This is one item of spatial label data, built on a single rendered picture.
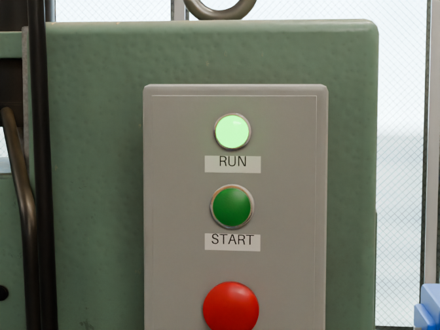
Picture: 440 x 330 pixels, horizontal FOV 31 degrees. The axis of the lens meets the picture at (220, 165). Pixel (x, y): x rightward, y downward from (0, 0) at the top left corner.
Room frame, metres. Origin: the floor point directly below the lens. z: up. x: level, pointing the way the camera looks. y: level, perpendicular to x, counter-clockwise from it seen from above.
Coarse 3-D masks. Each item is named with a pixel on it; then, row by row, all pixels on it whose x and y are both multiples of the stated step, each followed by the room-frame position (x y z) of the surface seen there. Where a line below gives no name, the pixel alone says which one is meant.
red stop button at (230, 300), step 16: (224, 288) 0.41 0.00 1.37; (240, 288) 0.40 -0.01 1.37; (208, 304) 0.41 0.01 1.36; (224, 304) 0.40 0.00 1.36; (240, 304) 0.40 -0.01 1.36; (256, 304) 0.40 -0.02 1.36; (208, 320) 0.41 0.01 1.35; (224, 320) 0.40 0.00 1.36; (240, 320) 0.40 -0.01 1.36; (256, 320) 0.40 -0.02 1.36
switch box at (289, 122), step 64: (192, 128) 0.42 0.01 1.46; (256, 128) 0.41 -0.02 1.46; (320, 128) 0.41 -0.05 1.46; (192, 192) 0.42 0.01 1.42; (256, 192) 0.41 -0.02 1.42; (320, 192) 0.41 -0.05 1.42; (192, 256) 0.42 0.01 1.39; (256, 256) 0.41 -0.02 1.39; (320, 256) 0.41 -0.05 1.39; (192, 320) 0.42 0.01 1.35; (320, 320) 0.41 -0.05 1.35
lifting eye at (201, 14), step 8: (184, 0) 0.59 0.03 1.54; (192, 0) 0.58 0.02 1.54; (200, 0) 0.59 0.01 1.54; (240, 0) 0.58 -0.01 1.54; (248, 0) 0.58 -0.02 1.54; (256, 0) 0.58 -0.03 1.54; (192, 8) 0.58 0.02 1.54; (200, 8) 0.58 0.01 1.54; (208, 8) 0.59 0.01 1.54; (232, 8) 0.58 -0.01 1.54; (240, 8) 0.58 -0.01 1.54; (248, 8) 0.58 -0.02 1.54; (200, 16) 0.58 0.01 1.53; (208, 16) 0.58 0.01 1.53; (216, 16) 0.58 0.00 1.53; (224, 16) 0.58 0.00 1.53; (232, 16) 0.58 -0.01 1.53; (240, 16) 0.58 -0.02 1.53
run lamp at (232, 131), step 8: (224, 120) 0.41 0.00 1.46; (232, 120) 0.41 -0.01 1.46; (240, 120) 0.41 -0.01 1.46; (216, 128) 0.41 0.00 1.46; (224, 128) 0.41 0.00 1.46; (232, 128) 0.41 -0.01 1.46; (240, 128) 0.41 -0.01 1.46; (248, 128) 0.41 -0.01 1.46; (216, 136) 0.41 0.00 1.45; (224, 136) 0.41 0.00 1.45; (232, 136) 0.41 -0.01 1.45; (240, 136) 0.41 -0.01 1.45; (248, 136) 0.41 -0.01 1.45; (224, 144) 0.41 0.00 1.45; (232, 144) 0.41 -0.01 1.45; (240, 144) 0.41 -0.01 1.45
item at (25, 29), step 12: (24, 36) 0.53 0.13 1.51; (24, 48) 0.53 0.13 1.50; (24, 60) 0.53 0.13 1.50; (24, 72) 0.53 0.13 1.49; (24, 84) 0.53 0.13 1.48; (24, 96) 0.53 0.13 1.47; (24, 108) 0.53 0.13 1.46; (24, 120) 0.53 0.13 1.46; (24, 132) 0.53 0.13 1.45; (24, 144) 0.53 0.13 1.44; (24, 156) 0.53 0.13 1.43
